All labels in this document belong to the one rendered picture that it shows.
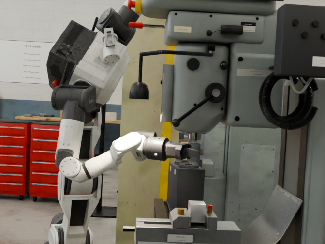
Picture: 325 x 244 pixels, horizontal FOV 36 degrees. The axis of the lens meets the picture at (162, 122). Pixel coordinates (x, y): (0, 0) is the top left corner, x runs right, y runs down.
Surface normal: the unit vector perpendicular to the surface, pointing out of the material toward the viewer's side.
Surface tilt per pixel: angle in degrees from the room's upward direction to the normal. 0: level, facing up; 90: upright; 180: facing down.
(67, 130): 74
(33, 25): 90
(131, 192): 90
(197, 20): 90
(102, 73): 58
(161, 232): 90
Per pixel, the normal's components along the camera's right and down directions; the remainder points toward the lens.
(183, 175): 0.17, 0.06
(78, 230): 0.21, -0.85
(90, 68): 0.33, -0.47
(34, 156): -0.09, 0.05
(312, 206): -0.62, -0.01
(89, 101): 0.98, 0.07
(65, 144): -0.04, -0.23
